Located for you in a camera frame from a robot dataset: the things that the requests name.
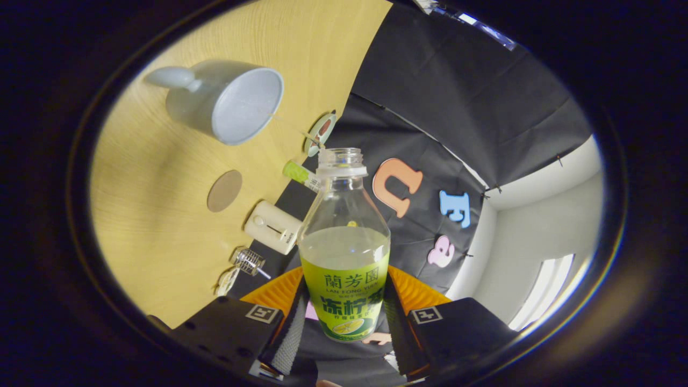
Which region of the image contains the metal wire holder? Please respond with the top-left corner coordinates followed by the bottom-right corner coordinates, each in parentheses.
top-left (231, 247), bottom-right (267, 276)

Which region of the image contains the pale green plate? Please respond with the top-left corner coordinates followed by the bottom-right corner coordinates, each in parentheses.
top-left (304, 111), bottom-right (338, 157)

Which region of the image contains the capped white label tea bottle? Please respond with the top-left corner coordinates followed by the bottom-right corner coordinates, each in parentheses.
top-left (283, 160), bottom-right (322, 192)

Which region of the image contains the green label juice bottle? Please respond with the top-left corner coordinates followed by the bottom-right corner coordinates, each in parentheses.
top-left (298, 148), bottom-right (391, 342)

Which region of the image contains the wooden table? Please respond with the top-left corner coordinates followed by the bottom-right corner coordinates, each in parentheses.
top-left (89, 0), bottom-right (393, 328)

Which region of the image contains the white cup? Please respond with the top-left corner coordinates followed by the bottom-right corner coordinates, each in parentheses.
top-left (145, 59), bottom-right (284, 146)

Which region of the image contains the white divided grain dish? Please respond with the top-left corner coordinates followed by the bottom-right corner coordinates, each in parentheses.
top-left (216, 267), bottom-right (241, 296)

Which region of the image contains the round brown coaster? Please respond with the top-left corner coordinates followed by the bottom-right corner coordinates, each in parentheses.
top-left (207, 170), bottom-right (243, 213)

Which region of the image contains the ceiling light panel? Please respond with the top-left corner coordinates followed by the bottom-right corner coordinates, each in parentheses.
top-left (508, 254), bottom-right (575, 331)

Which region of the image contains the white toaster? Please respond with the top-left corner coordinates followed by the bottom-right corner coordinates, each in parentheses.
top-left (244, 200), bottom-right (303, 255)

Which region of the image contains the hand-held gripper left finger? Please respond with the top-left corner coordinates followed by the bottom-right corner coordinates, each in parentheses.
top-left (172, 266), bottom-right (311, 379)

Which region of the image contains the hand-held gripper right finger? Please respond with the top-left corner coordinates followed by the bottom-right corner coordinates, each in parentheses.
top-left (383, 265), bottom-right (519, 379)

